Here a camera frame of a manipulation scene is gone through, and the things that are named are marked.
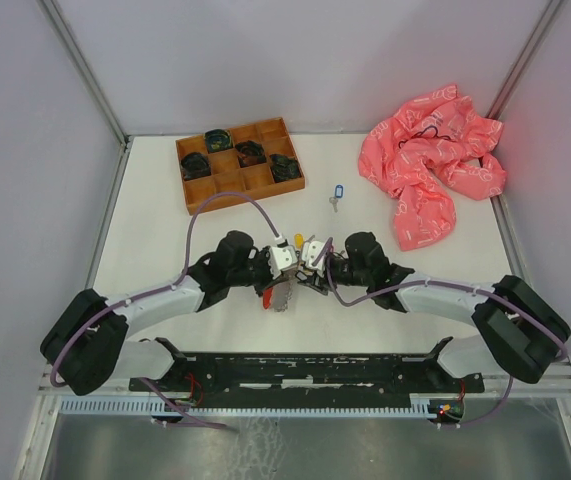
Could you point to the dark rolled item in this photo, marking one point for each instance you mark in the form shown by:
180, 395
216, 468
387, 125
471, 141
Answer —
284, 168
218, 140
195, 165
250, 153

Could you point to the aluminium frame post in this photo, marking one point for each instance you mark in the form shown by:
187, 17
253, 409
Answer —
63, 30
525, 57

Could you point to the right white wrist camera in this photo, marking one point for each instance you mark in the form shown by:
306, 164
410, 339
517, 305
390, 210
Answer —
313, 255

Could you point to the dark rolled item middle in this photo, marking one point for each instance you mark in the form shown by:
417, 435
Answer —
250, 153

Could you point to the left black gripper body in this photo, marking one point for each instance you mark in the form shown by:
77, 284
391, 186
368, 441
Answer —
257, 272

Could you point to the wooden compartment tray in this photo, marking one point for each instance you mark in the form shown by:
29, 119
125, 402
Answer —
228, 179

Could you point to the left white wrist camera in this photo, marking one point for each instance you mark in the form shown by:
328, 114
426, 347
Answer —
282, 259

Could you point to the right aluminium frame post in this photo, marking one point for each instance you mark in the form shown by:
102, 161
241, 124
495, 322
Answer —
525, 57

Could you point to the dark rolled item top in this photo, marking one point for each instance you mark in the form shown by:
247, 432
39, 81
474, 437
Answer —
218, 140

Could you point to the red carabiner keyring with keys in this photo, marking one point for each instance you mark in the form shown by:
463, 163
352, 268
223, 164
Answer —
276, 295

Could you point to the key with blue tag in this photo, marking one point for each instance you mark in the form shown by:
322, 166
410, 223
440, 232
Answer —
336, 197

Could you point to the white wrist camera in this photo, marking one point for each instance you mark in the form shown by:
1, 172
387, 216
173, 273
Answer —
282, 259
313, 255

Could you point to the pink patterned cloth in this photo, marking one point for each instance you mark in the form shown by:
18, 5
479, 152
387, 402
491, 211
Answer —
433, 144

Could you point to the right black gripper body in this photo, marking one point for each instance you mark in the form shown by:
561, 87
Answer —
335, 273

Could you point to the dark rolled item right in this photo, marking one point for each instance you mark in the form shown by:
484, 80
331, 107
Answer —
284, 168

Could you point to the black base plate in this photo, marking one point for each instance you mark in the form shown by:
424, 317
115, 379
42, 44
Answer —
402, 373

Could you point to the aluminium frame rail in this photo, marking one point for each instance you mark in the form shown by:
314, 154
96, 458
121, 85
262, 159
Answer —
555, 383

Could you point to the key with yellow tag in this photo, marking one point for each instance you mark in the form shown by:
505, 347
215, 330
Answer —
300, 240

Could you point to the left aluminium frame post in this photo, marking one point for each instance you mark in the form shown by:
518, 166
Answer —
63, 30

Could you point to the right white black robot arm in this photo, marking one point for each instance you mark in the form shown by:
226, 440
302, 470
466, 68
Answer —
517, 332

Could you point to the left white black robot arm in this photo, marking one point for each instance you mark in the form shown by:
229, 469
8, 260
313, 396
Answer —
91, 342

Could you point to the dark rolled item left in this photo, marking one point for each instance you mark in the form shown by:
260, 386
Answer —
195, 165

